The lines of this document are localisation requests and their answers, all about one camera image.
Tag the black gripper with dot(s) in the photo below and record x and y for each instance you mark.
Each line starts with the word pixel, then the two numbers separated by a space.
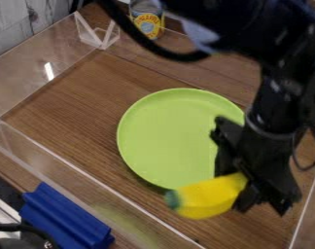
pixel 257 148

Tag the yellow labelled tin can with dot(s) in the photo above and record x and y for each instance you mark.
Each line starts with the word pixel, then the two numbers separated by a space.
pixel 148 17

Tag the green round plate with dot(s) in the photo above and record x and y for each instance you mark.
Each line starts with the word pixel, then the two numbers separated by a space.
pixel 163 135

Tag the blue plastic clamp block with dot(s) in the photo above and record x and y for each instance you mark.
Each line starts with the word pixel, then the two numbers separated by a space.
pixel 53 213

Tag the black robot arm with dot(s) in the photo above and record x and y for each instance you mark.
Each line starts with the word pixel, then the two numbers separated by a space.
pixel 273 31

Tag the yellow toy banana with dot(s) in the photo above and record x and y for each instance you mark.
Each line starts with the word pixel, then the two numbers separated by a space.
pixel 207 198

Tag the clear acrylic corner bracket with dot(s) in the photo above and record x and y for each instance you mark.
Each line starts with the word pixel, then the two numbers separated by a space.
pixel 97 37

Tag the clear acrylic front wall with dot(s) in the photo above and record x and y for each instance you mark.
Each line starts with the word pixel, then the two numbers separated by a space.
pixel 29 165

